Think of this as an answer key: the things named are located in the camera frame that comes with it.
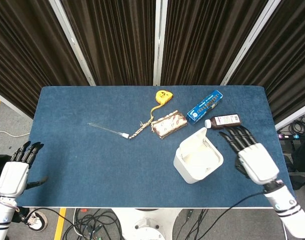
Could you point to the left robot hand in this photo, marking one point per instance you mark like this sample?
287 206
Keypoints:
13 172

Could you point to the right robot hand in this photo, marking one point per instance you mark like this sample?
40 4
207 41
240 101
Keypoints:
257 162

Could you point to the white square container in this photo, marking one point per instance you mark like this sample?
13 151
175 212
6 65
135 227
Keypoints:
198 156

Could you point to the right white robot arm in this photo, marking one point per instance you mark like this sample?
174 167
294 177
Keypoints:
287 207

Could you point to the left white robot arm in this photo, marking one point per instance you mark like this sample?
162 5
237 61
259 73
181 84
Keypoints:
1 220

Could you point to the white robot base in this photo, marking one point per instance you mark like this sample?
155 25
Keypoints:
146 223

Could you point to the black power strip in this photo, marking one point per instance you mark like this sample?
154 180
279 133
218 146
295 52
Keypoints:
288 136

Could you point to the black and white sneaker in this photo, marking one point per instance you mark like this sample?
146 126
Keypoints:
36 220

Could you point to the brown medicine bottle white cap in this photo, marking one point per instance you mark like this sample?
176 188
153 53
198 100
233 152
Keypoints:
223 121

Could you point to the blue toothpaste box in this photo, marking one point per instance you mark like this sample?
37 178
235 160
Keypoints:
204 106

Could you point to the brown patterned pouch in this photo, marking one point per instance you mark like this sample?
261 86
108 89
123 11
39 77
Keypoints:
169 124

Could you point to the clear thin pipette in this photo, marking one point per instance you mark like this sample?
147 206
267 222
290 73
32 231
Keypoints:
108 129

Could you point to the yellow tape measure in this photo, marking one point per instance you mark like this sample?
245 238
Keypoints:
163 96

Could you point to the dark brown pleated curtain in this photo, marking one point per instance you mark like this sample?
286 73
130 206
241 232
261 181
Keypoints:
110 42

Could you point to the white partition frame post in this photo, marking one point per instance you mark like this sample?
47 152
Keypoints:
247 41
72 41
158 42

